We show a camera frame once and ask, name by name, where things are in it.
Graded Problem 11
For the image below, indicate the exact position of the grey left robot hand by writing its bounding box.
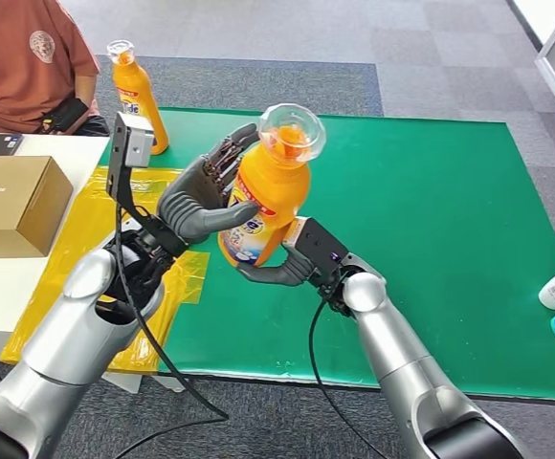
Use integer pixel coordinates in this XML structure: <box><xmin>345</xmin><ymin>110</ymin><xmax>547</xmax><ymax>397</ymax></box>
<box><xmin>156</xmin><ymin>122</ymin><xmax>262</xmax><ymax>245</ymax></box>

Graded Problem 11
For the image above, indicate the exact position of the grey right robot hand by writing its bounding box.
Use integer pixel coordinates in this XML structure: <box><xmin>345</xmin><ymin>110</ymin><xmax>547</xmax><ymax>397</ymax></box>
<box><xmin>236</xmin><ymin>243</ymin><xmax>317</xmax><ymax>288</ymax></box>

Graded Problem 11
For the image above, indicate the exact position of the orange detergent bottle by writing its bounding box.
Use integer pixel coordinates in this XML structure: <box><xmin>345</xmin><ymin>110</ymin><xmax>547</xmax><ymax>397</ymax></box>
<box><xmin>218</xmin><ymin>102</ymin><xmax>327</xmax><ymax>269</ymax></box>
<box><xmin>106</xmin><ymin>39</ymin><xmax>170</xmax><ymax>157</ymax></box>

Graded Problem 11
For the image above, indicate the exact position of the black handheld device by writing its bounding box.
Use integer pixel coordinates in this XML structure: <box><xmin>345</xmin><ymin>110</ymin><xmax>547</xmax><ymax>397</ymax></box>
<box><xmin>38</xmin><ymin>95</ymin><xmax>90</xmax><ymax>136</ymax></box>

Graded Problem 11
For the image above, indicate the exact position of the green table mat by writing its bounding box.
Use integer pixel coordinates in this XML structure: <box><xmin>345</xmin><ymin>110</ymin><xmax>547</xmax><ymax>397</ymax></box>
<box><xmin>99</xmin><ymin>108</ymin><xmax>555</xmax><ymax>405</ymax></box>

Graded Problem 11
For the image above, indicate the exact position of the brown cardboard box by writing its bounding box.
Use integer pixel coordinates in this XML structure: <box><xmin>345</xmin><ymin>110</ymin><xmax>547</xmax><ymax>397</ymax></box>
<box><xmin>0</xmin><ymin>156</ymin><xmax>74</xmax><ymax>261</ymax></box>

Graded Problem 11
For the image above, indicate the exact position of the seated person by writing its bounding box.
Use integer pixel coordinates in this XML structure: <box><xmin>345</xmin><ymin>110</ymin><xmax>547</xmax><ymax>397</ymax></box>
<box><xmin>0</xmin><ymin>0</ymin><xmax>111</xmax><ymax>138</ymax></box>

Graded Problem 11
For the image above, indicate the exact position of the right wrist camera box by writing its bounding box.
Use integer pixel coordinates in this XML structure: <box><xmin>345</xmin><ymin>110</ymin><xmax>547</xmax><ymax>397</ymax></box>
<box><xmin>282</xmin><ymin>216</ymin><xmax>355</xmax><ymax>295</ymax></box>

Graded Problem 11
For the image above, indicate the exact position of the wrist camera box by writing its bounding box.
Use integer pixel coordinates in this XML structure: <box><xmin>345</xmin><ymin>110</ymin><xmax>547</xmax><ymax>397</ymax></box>
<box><xmin>106</xmin><ymin>112</ymin><xmax>188</xmax><ymax>258</ymax></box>
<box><xmin>282</xmin><ymin>216</ymin><xmax>355</xmax><ymax>295</ymax></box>

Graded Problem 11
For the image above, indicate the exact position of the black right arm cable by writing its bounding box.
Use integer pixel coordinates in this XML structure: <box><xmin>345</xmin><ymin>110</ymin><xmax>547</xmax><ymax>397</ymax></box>
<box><xmin>308</xmin><ymin>297</ymin><xmax>389</xmax><ymax>459</ymax></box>

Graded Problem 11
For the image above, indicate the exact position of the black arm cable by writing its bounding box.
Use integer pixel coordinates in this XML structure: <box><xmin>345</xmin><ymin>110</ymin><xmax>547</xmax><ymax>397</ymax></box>
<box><xmin>308</xmin><ymin>297</ymin><xmax>389</xmax><ymax>459</ymax></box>
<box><xmin>114</xmin><ymin>202</ymin><xmax>231</xmax><ymax>459</ymax></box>

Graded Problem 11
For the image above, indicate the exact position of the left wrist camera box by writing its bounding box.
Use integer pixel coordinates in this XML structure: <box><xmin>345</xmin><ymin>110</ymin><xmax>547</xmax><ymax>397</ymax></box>
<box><xmin>106</xmin><ymin>112</ymin><xmax>188</xmax><ymax>258</ymax></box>

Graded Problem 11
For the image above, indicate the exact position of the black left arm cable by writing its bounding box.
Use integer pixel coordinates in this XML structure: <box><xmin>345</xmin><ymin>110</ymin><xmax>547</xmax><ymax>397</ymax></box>
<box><xmin>114</xmin><ymin>202</ymin><xmax>231</xmax><ymax>459</ymax></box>

